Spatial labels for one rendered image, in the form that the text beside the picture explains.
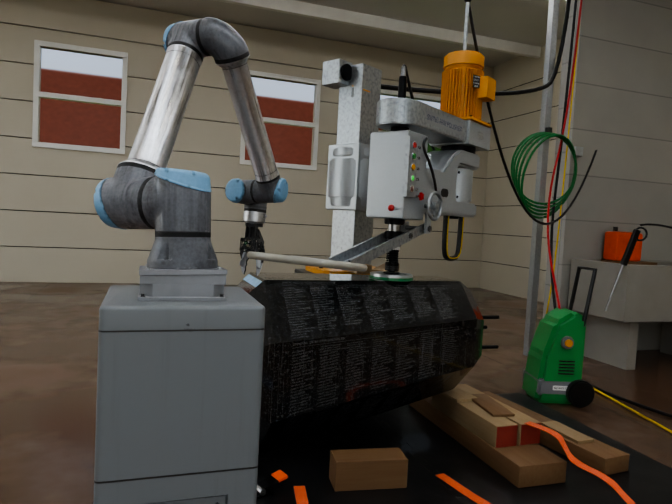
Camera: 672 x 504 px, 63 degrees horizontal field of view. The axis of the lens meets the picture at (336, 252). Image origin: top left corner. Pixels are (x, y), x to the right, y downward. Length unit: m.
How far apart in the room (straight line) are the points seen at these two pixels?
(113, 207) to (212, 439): 0.69
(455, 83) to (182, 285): 2.28
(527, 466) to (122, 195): 1.89
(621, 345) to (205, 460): 4.09
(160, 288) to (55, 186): 7.24
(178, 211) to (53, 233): 7.20
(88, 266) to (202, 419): 7.26
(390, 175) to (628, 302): 2.76
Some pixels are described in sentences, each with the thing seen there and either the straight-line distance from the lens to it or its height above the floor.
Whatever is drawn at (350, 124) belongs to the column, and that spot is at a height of 1.68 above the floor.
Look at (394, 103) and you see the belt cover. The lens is 2.68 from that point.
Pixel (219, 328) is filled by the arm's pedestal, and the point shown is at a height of 0.79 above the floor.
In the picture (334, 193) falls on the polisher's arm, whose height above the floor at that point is 1.25.
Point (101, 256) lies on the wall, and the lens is 8.62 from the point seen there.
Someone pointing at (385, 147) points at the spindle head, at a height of 1.44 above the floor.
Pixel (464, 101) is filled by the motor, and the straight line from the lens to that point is 3.30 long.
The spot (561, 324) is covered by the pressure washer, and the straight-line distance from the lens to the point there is 3.74.
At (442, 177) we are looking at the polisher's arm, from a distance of 2.96.
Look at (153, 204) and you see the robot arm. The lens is 1.55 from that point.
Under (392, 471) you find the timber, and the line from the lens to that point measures 2.38.
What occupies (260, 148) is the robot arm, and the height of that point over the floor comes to 1.32.
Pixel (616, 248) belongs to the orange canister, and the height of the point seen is 0.97.
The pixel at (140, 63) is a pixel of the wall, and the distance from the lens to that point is 8.84.
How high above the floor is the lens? 1.08
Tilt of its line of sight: 3 degrees down
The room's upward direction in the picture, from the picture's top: 3 degrees clockwise
